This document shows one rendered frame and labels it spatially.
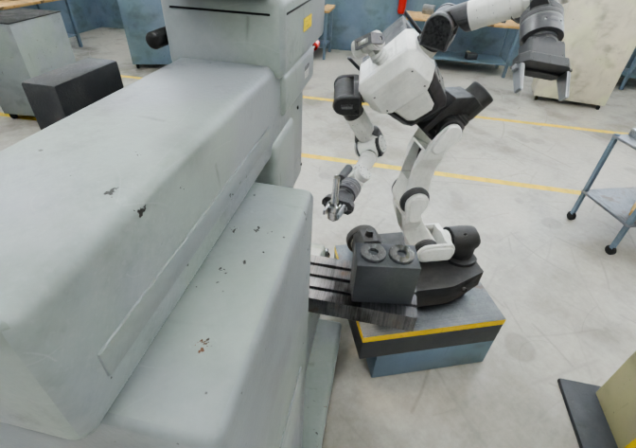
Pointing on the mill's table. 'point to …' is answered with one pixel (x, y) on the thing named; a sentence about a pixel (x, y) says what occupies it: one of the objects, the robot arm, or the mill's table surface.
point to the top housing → (248, 25)
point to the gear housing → (295, 80)
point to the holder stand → (384, 273)
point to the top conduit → (156, 39)
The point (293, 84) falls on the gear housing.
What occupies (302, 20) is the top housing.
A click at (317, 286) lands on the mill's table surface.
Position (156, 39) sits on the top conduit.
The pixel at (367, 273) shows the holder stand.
